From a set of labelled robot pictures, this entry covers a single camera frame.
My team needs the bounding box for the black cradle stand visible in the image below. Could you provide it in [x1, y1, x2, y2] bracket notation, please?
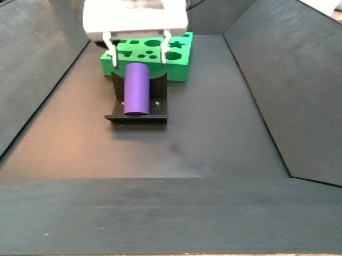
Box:
[105, 63, 169, 124]

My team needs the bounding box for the purple cylinder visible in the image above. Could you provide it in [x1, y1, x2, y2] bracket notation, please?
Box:
[125, 63, 150, 115]

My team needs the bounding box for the green shape sorter block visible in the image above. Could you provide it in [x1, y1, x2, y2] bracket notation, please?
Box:
[101, 32, 194, 82]

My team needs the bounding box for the metal gripper finger green tape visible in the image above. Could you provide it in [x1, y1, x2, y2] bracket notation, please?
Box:
[103, 32, 118, 67]

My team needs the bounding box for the metal gripper finger with black pad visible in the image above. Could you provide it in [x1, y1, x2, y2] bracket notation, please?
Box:
[161, 30, 173, 64]

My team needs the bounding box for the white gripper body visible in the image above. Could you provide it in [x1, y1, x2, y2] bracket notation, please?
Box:
[83, 0, 189, 41]

